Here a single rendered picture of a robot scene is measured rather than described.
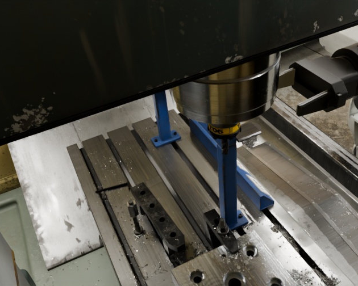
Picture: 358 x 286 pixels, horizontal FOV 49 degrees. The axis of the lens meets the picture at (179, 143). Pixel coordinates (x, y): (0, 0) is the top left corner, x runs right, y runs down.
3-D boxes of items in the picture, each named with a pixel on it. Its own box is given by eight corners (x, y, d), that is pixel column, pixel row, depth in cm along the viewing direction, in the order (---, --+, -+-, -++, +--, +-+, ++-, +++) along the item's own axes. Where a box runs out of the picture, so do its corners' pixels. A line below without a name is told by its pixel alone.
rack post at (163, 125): (175, 130, 146) (165, 59, 127) (181, 138, 142) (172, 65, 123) (150, 140, 143) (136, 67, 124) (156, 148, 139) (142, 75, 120)
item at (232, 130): (203, 120, 64) (203, 114, 64) (231, 112, 65) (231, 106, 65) (216, 138, 61) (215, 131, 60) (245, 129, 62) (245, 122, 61)
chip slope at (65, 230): (204, 117, 197) (201, 71, 181) (292, 210, 147) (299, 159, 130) (26, 183, 173) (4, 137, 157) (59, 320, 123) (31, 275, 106)
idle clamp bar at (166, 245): (147, 195, 122) (144, 180, 118) (191, 255, 104) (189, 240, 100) (133, 202, 121) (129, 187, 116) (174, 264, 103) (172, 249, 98)
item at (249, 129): (253, 121, 95) (253, 118, 95) (265, 133, 91) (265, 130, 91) (228, 130, 93) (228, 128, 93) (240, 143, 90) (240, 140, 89)
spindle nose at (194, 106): (157, 83, 64) (146, 11, 56) (246, 59, 67) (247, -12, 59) (192, 140, 52) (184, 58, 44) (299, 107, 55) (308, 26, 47)
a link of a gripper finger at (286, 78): (266, 95, 69) (294, 84, 71) (266, 79, 67) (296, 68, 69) (261, 91, 70) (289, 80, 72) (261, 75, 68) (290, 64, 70)
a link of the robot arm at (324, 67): (289, 45, 68) (343, 27, 71) (285, 92, 74) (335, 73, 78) (342, 76, 59) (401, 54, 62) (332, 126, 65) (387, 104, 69)
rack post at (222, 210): (238, 210, 114) (238, 130, 95) (249, 223, 110) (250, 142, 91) (208, 224, 111) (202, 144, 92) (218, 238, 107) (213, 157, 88)
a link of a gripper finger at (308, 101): (296, 101, 61) (328, 89, 63) (295, 117, 63) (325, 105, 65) (303, 106, 60) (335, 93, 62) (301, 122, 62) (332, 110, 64)
